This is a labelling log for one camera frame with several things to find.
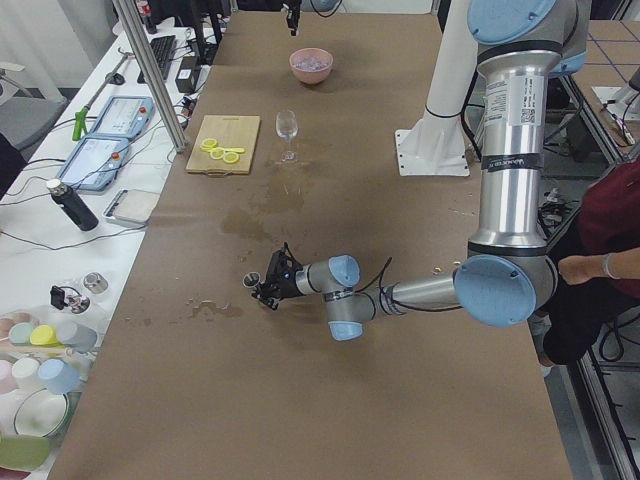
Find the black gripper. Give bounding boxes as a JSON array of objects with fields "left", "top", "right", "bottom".
[
  {"left": 251, "top": 275, "right": 300, "bottom": 311},
  {"left": 283, "top": 0, "right": 301, "bottom": 37}
]

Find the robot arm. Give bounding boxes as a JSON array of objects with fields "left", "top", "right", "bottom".
[
  {"left": 282, "top": 0, "right": 343, "bottom": 36},
  {"left": 243, "top": 1, "right": 591, "bottom": 341}
]

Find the pink bowl of ice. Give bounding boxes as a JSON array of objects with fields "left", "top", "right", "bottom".
[{"left": 289, "top": 48, "right": 334, "bottom": 85}]

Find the clear wine glass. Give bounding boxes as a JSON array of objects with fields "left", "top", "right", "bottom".
[{"left": 276, "top": 110, "right": 298, "bottom": 162}]

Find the person's hand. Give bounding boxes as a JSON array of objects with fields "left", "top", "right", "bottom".
[{"left": 558, "top": 255, "right": 606, "bottom": 285}]

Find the black power adapter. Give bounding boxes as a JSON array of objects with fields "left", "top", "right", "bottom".
[{"left": 175, "top": 55, "right": 201, "bottom": 94}]

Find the bamboo cutting board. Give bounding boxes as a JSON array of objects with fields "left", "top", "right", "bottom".
[{"left": 185, "top": 115, "right": 261, "bottom": 175}]

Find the black keyboard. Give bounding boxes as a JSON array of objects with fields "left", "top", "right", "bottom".
[{"left": 150, "top": 35, "right": 177, "bottom": 81}]

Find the lemon slice near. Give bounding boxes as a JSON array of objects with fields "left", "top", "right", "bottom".
[{"left": 222, "top": 152, "right": 240, "bottom": 164}]

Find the lemon slice middle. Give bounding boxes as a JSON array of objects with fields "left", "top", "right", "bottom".
[{"left": 209, "top": 147, "right": 226, "bottom": 160}]

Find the grey tray with cloth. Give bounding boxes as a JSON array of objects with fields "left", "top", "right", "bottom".
[{"left": 103, "top": 189, "right": 160, "bottom": 227}]

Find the small steel cup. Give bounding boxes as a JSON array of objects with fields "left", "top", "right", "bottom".
[{"left": 82, "top": 272, "right": 109, "bottom": 295}]

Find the grey plastic cup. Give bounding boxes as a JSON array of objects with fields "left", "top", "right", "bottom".
[{"left": 56, "top": 321, "right": 98, "bottom": 353}]

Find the upper teach pendant tablet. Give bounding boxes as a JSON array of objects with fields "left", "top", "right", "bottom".
[{"left": 89, "top": 95, "right": 154, "bottom": 140}]

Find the teach pendant tablet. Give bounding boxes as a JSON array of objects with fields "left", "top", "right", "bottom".
[
  {"left": 57, "top": 135, "right": 130, "bottom": 193},
  {"left": 89, "top": 95, "right": 154, "bottom": 140}
]

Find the black water bottle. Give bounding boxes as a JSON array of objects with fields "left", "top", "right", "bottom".
[{"left": 46, "top": 178, "right": 99, "bottom": 231}]

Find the lower teach pendant tablet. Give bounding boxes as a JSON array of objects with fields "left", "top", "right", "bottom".
[{"left": 57, "top": 135, "right": 130, "bottom": 193}]

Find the light blue plastic cup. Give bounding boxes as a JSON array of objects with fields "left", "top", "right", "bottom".
[{"left": 37, "top": 358, "right": 81, "bottom": 394}]

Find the yellow plastic cup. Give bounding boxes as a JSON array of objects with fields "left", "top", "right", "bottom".
[{"left": 29, "top": 324, "right": 62, "bottom": 348}]

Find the mint green cup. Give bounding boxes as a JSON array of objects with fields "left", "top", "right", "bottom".
[{"left": 9, "top": 322, "right": 35, "bottom": 346}]

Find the white plastic cup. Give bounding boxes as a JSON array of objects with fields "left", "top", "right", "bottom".
[{"left": 12, "top": 357, "right": 45, "bottom": 392}]

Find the white plate green rim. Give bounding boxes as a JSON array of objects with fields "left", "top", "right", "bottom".
[{"left": 13, "top": 389, "right": 70, "bottom": 438}]

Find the green plastic bowl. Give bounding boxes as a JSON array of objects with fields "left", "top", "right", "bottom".
[{"left": 1, "top": 435, "right": 51, "bottom": 472}]

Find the seated person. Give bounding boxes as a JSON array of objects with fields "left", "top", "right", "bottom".
[{"left": 530, "top": 160, "right": 639, "bottom": 375}]

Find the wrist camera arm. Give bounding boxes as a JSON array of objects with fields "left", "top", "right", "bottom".
[{"left": 266, "top": 242, "right": 301, "bottom": 281}]

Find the aluminium frame post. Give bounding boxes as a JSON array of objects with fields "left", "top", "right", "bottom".
[{"left": 113, "top": 0, "right": 187, "bottom": 153}]

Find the green handled reach tool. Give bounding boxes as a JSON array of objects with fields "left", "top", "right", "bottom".
[{"left": 71, "top": 49, "right": 135, "bottom": 142}]

